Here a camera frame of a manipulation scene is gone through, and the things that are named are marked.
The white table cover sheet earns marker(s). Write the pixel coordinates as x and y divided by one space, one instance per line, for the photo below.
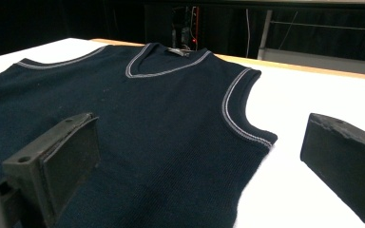
313 98

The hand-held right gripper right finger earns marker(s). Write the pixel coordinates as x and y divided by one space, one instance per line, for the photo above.
339 155

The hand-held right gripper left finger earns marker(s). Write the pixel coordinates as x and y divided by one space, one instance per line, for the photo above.
60 164

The white metal desk frame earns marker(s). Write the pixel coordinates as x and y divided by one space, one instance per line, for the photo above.
316 60

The navy knit sweater vest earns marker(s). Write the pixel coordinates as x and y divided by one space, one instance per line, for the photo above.
158 126

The dark computer tower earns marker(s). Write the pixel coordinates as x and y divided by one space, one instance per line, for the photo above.
183 28

